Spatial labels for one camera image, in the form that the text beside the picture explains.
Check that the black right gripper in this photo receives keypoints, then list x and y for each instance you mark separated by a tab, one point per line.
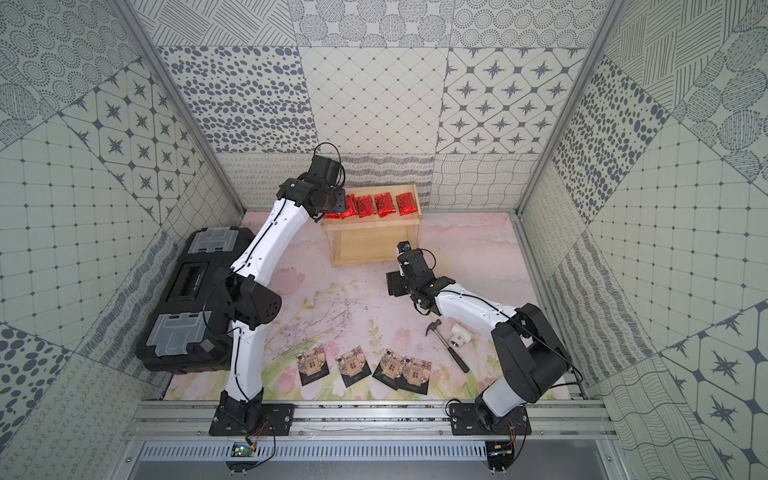
394	284

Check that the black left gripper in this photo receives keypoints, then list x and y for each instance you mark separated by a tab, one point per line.
335	204

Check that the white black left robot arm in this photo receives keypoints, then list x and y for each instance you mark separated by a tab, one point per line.
244	292

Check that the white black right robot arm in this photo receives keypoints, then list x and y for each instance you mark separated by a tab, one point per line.
531	355

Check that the light wooden two-tier shelf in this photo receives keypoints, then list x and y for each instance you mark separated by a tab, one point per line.
373	239

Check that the black tea bag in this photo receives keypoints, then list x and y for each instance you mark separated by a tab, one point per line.
353	366
390	370
312	364
415	375

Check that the black tea bag far right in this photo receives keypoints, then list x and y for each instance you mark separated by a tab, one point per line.
415	375

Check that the black tea bag far left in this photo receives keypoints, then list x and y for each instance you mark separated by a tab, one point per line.
312	364

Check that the black plastic toolbox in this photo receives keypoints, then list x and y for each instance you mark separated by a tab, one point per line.
187	332

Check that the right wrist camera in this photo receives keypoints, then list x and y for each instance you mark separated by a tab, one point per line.
403	247

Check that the black handled claw hammer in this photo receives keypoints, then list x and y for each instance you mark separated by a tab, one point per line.
433	327

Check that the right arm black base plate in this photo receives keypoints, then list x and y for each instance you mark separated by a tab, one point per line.
469	419

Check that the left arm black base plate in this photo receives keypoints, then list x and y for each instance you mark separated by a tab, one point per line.
275	418

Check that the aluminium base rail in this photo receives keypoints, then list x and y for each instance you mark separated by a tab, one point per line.
378	420

